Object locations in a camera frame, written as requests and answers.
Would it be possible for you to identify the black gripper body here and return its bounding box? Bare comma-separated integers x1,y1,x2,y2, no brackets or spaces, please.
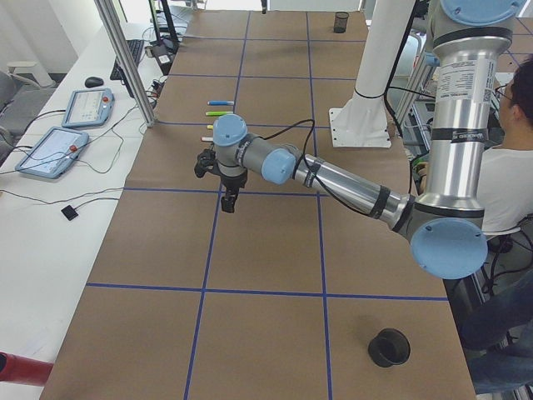
217,165,248,196

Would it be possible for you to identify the blue highlighter pen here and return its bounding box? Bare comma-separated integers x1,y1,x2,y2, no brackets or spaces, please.
207,100,235,106

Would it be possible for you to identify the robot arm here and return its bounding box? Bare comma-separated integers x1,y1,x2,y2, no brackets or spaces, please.
207,1,523,279

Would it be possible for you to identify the green highlighter pen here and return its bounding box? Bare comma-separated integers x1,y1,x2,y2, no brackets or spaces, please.
205,110,233,117

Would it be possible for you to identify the brown paper table mat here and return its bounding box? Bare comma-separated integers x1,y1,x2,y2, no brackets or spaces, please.
42,12,475,399

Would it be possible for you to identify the small black sensor box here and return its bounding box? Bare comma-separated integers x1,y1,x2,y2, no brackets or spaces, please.
61,205,78,221

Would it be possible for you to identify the far teach pendant tablet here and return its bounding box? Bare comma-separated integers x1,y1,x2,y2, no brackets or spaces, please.
62,87,114,128

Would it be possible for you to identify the teach pendant tablet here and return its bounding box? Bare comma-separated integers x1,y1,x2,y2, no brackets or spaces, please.
62,87,114,128
15,127,89,179

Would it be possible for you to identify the black keyboard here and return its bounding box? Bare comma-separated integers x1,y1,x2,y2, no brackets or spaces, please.
109,39,145,83

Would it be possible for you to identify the black computer mouse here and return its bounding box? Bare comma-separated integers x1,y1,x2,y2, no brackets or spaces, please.
84,76,104,88

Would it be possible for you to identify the near teach pendant tablet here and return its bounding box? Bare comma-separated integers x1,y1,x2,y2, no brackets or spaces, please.
15,127,89,179

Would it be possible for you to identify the black mesh pen cup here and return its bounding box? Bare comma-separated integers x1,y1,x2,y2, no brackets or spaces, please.
333,12,350,33

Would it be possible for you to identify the black solid cup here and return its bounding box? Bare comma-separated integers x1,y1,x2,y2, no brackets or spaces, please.
367,328,411,368

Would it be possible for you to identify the red fire extinguisher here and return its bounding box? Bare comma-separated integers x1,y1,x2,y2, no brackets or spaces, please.
1,352,54,387

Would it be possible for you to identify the seated person white shirt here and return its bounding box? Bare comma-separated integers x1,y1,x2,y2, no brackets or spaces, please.
410,57,533,393

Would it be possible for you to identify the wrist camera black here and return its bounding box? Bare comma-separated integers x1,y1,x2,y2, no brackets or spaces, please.
194,148,217,178

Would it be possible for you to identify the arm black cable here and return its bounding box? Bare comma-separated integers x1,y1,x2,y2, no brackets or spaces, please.
260,118,401,218

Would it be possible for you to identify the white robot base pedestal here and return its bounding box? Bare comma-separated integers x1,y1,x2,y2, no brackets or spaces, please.
329,0,415,148

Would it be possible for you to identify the aluminium frame post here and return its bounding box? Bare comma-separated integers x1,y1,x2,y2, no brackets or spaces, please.
94,0,156,128

